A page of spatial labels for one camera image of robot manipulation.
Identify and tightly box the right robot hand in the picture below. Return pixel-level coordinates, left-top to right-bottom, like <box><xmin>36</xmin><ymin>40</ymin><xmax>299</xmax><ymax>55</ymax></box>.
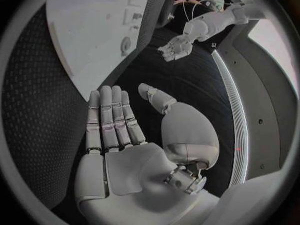
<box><xmin>73</xmin><ymin>82</ymin><xmax>222</xmax><ymax>225</ymax></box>

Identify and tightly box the grey gear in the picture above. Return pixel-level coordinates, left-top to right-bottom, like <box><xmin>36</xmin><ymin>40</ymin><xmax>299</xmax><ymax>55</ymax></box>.
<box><xmin>120</xmin><ymin>36</ymin><xmax>133</xmax><ymax>58</ymax></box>

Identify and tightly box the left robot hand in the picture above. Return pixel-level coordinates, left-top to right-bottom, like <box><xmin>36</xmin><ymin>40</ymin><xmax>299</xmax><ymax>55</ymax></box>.
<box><xmin>156</xmin><ymin>33</ymin><xmax>195</xmax><ymax>62</ymax></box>

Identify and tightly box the white cable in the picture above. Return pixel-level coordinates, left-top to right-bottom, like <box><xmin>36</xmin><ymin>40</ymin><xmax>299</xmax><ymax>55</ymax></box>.
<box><xmin>183</xmin><ymin>0</ymin><xmax>214</xmax><ymax>23</ymax></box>

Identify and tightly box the white task board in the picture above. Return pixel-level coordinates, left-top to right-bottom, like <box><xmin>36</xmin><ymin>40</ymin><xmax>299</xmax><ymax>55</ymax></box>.
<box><xmin>45</xmin><ymin>0</ymin><xmax>159</xmax><ymax>103</ymax></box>

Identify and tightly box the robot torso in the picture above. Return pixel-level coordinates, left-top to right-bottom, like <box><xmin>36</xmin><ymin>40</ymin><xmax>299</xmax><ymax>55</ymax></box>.
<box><xmin>209</xmin><ymin>18</ymin><xmax>300</xmax><ymax>189</ymax></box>

